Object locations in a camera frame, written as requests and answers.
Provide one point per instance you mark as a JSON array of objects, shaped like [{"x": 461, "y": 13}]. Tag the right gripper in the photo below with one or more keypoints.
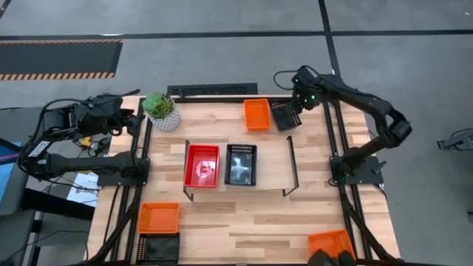
[{"x": 308, "y": 100}]

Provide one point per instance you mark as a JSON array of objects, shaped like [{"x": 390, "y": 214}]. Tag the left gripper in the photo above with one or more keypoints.
[{"x": 118, "y": 120}]

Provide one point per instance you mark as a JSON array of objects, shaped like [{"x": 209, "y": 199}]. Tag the black plastic basket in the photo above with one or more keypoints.
[
  {"x": 240, "y": 166},
  {"x": 282, "y": 118},
  {"x": 159, "y": 248}
]

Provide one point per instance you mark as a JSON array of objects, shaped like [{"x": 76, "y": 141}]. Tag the orange plastic basket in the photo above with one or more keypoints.
[
  {"x": 329, "y": 240},
  {"x": 159, "y": 218},
  {"x": 257, "y": 115}
]

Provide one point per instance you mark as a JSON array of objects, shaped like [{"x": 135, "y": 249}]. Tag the red plastic basket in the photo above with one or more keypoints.
[{"x": 201, "y": 166}]

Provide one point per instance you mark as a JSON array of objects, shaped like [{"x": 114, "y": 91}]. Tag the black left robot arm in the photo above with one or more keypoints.
[{"x": 74, "y": 164}]

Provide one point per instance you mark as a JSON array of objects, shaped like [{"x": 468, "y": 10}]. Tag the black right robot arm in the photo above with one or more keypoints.
[{"x": 369, "y": 103}]

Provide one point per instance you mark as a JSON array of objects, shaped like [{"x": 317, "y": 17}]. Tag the wooden shelf black metal legs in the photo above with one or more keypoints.
[{"x": 273, "y": 162}]

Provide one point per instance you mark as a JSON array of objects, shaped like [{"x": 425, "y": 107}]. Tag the green artificial succulent plants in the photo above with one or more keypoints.
[{"x": 159, "y": 105}]

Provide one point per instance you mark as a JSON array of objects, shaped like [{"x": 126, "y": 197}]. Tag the white geometric plant pot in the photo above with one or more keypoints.
[{"x": 168, "y": 123}]

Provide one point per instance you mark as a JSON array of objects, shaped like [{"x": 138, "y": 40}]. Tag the white printed paper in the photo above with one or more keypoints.
[{"x": 84, "y": 189}]

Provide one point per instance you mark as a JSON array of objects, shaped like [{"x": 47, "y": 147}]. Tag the black perforated panel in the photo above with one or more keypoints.
[{"x": 212, "y": 89}]

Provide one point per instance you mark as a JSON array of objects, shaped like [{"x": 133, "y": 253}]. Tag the black hazard-striped floor mat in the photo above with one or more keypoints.
[{"x": 55, "y": 59}]

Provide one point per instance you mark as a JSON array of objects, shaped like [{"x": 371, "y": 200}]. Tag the grey cart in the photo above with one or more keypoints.
[{"x": 11, "y": 125}]

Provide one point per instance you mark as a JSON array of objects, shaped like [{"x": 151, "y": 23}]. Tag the blue sheet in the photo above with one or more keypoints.
[{"x": 5, "y": 177}]

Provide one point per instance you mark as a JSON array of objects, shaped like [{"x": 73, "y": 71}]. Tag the grey equipment stand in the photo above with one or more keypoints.
[{"x": 458, "y": 140}]

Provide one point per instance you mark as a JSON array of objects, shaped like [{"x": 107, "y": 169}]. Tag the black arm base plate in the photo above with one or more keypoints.
[
  {"x": 371, "y": 175},
  {"x": 111, "y": 180}
]

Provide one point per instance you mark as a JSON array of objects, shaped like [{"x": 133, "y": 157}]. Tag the black aluminium table frame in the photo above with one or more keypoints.
[{"x": 207, "y": 99}]

